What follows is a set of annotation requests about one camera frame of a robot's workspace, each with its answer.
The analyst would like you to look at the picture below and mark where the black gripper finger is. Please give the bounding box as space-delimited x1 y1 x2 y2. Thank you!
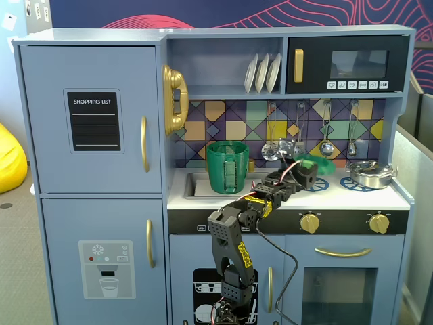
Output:
292 163 319 191

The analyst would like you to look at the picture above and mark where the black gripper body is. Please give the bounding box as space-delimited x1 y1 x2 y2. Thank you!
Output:
256 168 299 204

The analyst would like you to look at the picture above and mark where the green pitcher lid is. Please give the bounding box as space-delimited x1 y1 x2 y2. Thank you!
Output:
292 154 336 176

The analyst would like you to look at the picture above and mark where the steel pot lid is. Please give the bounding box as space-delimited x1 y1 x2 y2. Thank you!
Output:
350 160 390 174

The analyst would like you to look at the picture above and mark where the steel slotted spatula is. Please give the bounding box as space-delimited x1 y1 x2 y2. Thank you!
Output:
293 102 307 156

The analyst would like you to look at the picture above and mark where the steel toy ladle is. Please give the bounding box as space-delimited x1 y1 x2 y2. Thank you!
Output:
319 101 336 157

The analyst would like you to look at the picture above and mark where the steel slotted spoon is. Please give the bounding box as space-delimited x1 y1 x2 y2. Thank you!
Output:
260 103 280 162

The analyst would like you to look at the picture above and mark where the gold stove knob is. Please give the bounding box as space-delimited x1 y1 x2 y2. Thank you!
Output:
368 213 390 234
300 213 321 234

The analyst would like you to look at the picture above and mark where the steel toy spoon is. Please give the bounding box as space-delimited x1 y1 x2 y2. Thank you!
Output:
347 100 359 157

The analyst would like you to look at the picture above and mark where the green plastic pitcher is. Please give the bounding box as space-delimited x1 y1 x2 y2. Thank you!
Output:
205 141 250 196

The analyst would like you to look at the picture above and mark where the steel toy pot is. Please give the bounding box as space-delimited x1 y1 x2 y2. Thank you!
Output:
345 160 397 190

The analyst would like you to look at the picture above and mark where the grey toy sink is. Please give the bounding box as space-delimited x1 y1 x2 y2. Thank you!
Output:
184 171 275 200

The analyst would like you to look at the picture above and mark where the blue dishwasher door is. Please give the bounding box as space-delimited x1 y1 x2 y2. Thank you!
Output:
168 234 286 325

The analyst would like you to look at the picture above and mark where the white toy plate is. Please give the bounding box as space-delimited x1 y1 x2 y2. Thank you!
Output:
265 53 282 93
244 53 259 95
254 53 271 94

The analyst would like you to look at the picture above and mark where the blue oven door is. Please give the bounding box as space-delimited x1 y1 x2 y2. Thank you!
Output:
284 236 405 325

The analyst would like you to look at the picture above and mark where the pale blue desk divider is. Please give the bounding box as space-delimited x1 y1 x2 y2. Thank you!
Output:
396 121 433 325

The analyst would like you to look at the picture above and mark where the black microwave door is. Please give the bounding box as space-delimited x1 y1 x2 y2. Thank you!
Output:
286 35 410 95

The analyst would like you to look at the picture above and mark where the blue toy kitchen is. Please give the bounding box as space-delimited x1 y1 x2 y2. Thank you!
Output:
12 24 417 325

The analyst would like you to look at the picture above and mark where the gold toy telephone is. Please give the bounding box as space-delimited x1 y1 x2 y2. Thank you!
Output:
162 64 189 137

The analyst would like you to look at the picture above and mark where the shopping list chalkboard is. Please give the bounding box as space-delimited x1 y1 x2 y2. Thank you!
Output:
63 88 125 155

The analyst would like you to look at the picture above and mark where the blue freezer door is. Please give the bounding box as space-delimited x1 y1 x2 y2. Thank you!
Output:
41 198 166 325

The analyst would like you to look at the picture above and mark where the blue fridge door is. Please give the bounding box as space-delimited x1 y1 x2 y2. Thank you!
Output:
19 45 162 194

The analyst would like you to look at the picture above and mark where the yellow beanbag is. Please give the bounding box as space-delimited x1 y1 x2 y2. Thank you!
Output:
0 122 28 194

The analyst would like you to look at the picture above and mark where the white paper note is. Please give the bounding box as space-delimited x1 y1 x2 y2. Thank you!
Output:
1 12 18 31

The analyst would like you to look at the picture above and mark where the small camera circuit board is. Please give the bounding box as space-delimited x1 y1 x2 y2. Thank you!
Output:
277 137 296 157

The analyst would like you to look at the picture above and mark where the thin black cable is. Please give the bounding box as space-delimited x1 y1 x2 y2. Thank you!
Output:
255 223 300 325

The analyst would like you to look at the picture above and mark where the gold oven handle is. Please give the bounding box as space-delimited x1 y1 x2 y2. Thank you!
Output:
314 247 372 258

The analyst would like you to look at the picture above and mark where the gold dishwasher handle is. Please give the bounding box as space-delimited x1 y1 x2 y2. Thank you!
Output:
267 266 274 314

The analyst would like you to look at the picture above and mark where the gold microwave handle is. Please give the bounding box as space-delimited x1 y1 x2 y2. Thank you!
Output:
293 49 304 83

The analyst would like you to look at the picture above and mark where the gold fridge handle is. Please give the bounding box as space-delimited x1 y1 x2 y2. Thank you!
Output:
140 116 150 173

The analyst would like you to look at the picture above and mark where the gold freezer handle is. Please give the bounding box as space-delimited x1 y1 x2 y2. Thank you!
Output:
145 219 156 269

